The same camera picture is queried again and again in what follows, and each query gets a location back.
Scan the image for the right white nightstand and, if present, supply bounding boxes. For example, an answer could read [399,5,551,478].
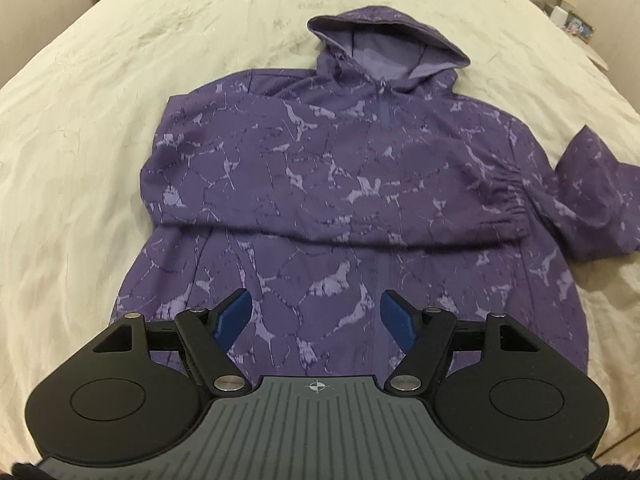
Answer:
[524,0,612,73]

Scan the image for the purple marble-print hooded jacket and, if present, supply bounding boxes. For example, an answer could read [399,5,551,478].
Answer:
[113,6,639,379]

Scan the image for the picture frame on right nightstand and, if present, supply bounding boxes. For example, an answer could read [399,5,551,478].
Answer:
[564,12,594,44]

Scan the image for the cream bedspread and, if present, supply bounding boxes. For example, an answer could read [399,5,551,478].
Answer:
[1,0,639,466]

